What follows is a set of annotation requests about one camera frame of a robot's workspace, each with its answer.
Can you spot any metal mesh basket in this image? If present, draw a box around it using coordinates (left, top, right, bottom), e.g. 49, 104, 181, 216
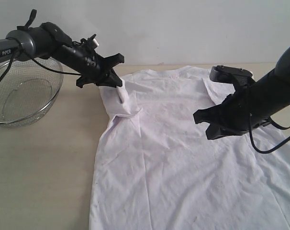
0, 58, 63, 127

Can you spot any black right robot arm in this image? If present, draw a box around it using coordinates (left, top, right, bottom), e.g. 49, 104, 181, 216
193, 47, 290, 140

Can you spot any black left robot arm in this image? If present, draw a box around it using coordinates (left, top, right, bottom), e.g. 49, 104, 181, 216
0, 22, 124, 88

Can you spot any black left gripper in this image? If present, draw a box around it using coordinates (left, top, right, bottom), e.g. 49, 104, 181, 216
76, 53, 124, 88

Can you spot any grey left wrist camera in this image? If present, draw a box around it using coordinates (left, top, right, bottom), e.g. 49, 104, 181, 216
80, 34, 99, 50

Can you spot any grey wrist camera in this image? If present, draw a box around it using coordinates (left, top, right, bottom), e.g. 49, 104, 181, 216
80, 34, 99, 50
209, 65, 256, 92

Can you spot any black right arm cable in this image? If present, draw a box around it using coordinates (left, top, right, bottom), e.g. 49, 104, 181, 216
249, 104, 290, 154

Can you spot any white t-shirt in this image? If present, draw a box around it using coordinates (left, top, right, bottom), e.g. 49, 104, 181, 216
89, 66, 290, 230

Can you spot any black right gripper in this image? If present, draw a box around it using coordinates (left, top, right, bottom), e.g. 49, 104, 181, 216
193, 88, 271, 140

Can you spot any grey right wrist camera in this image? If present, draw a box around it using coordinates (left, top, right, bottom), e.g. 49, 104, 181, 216
209, 65, 256, 92

